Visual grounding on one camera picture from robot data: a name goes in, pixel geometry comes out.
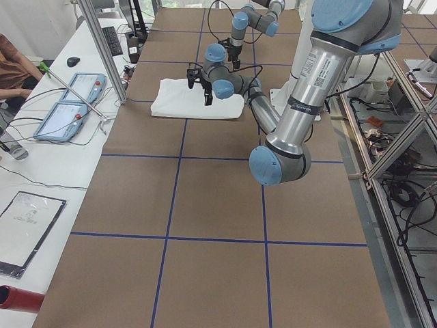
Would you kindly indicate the grey framed tray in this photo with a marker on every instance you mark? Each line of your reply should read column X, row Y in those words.
column 25, row 223

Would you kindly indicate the aluminium frame post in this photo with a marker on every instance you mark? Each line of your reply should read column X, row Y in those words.
column 95, row 29

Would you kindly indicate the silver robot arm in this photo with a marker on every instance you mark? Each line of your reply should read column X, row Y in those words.
column 248, row 17
column 341, row 30

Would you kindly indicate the red fire extinguisher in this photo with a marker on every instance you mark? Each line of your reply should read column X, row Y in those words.
column 20, row 300

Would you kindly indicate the blue teach pendant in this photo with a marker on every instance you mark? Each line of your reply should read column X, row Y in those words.
column 88, row 85
column 62, row 122

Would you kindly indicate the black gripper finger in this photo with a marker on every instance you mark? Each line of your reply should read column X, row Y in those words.
column 208, row 98
column 236, row 64

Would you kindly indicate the black computer keyboard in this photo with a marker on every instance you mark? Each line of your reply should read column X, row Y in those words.
column 111, row 36

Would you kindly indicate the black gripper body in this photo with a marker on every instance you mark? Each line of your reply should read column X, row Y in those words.
column 206, row 87
column 235, row 52

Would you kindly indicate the lower blue teach pendant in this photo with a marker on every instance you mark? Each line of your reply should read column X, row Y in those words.
column 62, row 122

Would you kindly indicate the aluminium extrusion frame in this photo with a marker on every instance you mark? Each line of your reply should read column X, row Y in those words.
column 393, row 130

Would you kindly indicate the upper blue teach pendant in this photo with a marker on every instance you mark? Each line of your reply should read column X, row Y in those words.
column 88, row 85

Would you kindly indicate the seated person brown shirt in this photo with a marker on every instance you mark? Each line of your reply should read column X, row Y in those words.
column 19, row 75

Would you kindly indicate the white long-sleeve printed shirt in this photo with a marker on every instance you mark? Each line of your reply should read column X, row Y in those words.
column 176, row 100

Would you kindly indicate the black computer mouse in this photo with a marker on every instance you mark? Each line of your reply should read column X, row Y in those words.
column 72, row 61

